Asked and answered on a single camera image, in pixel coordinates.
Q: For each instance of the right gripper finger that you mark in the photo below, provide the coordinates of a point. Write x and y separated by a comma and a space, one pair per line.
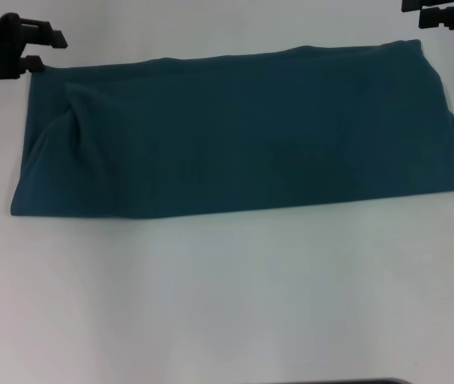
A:
412, 5
447, 18

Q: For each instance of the teal blue printed t-shirt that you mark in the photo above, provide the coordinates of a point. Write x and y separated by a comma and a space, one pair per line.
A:
230, 132

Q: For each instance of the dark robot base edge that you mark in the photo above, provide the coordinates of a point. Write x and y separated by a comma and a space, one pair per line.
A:
338, 382

